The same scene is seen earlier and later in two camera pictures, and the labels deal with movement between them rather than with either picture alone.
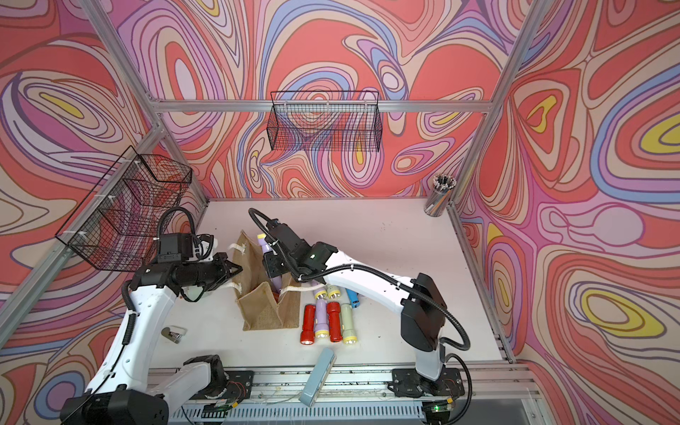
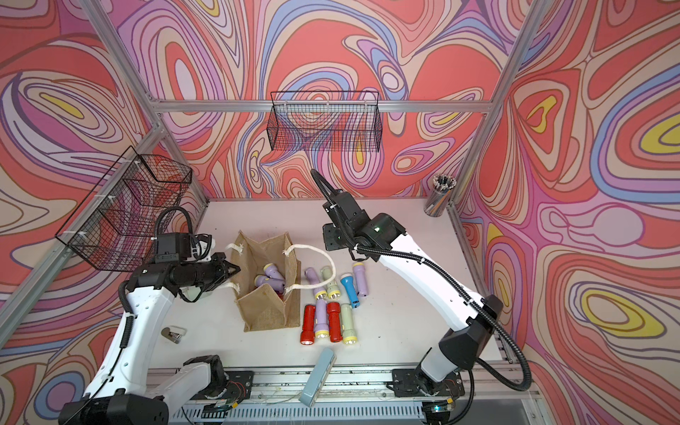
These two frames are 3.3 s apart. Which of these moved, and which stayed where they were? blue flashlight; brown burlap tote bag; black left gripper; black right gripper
Moved: black right gripper
Stayed: black left gripper; blue flashlight; brown burlap tote bag
